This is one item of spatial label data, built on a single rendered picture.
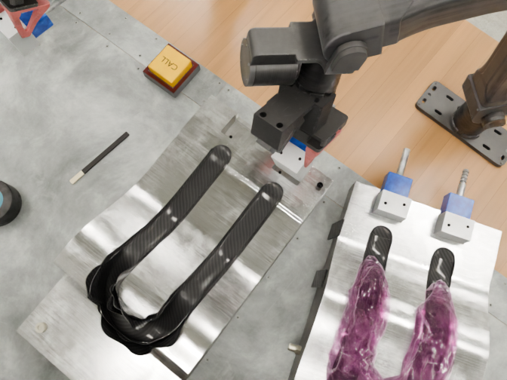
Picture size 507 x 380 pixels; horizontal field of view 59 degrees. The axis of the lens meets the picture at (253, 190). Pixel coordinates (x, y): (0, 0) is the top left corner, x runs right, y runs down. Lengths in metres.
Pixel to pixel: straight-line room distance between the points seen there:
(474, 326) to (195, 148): 0.53
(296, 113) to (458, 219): 0.37
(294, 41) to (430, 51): 0.53
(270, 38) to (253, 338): 0.50
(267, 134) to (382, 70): 0.47
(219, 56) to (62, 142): 0.35
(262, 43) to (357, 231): 0.39
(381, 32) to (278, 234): 0.37
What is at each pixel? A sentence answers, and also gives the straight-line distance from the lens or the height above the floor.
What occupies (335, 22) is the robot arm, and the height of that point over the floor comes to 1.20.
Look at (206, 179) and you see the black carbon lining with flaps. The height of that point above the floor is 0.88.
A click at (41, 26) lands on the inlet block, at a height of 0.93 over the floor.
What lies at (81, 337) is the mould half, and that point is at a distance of 0.79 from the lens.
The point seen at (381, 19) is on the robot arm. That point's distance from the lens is 0.49.
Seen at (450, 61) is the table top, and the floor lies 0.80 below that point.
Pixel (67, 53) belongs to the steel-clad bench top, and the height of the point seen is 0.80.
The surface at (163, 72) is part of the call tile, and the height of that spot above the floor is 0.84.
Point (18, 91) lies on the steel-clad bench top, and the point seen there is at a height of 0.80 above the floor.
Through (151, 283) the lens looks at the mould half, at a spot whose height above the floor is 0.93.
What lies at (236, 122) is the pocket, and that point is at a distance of 0.81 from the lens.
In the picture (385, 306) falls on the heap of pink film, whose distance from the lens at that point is 0.74.
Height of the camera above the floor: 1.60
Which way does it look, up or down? 75 degrees down
